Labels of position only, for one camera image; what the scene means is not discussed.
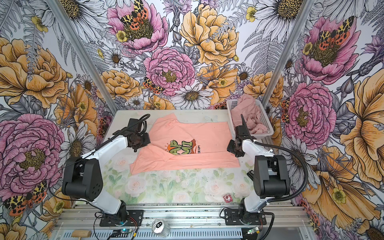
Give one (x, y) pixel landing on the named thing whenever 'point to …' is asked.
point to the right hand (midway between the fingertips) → (230, 154)
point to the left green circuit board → (124, 230)
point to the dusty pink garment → (247, 106)
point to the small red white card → (227, 198)
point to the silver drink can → (160, 228)
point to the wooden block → (81, 233)
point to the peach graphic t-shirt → (174, 144)
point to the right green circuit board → (255, 230)
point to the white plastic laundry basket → (270, 132)
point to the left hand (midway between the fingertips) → (146, 145)
